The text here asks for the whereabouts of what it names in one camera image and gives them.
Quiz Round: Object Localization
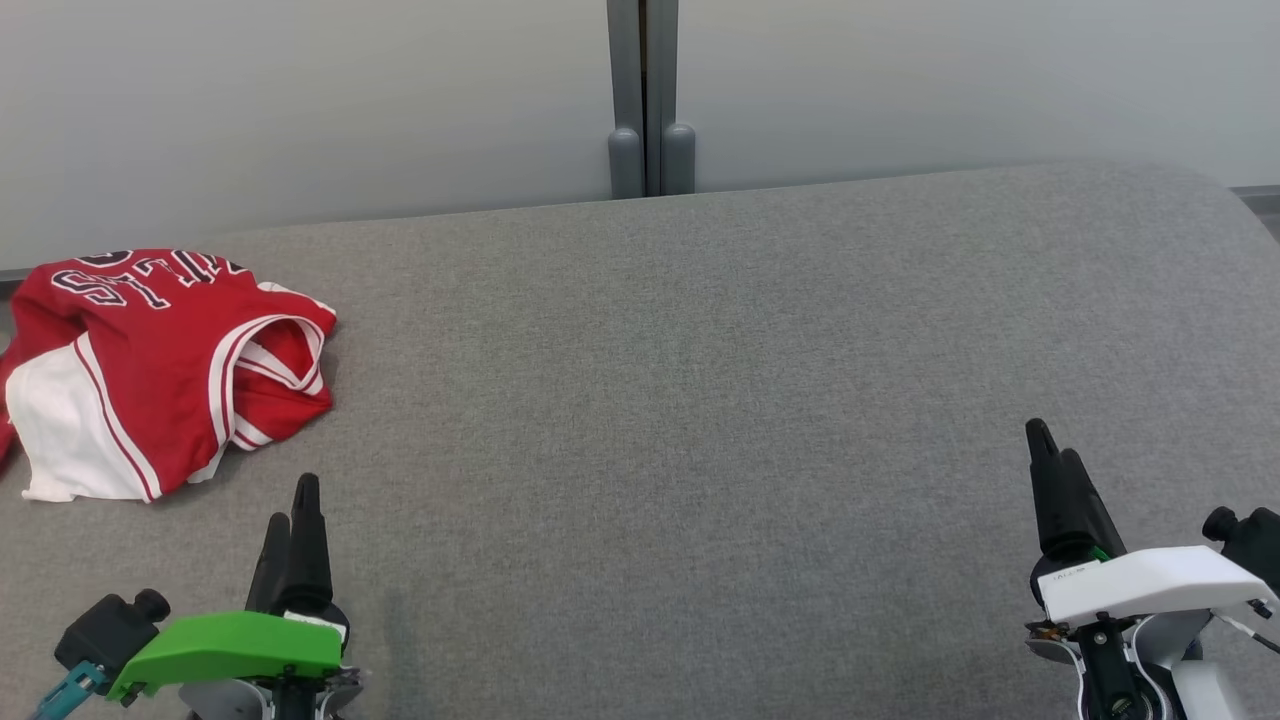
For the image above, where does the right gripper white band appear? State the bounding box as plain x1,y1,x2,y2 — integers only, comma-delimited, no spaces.
1025,418,1277,627

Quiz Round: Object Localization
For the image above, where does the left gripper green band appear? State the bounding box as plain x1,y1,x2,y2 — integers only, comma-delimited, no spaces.
108,473,351,701

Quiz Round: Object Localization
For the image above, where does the red white basketball jersey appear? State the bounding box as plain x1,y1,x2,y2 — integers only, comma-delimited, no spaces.
0,248,338,504

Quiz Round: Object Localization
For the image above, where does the grey fabric sofa cushion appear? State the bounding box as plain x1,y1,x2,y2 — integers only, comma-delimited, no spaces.
0,160,1280,720

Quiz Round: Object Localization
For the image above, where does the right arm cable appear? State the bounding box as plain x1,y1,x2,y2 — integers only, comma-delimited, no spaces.
1212,608,1280,657

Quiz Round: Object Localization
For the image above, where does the teal left camera connector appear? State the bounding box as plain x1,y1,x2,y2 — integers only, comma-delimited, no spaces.
33,660,107,720

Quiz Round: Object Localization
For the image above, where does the grey partition post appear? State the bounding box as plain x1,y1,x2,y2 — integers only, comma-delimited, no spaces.
607,0,697,199

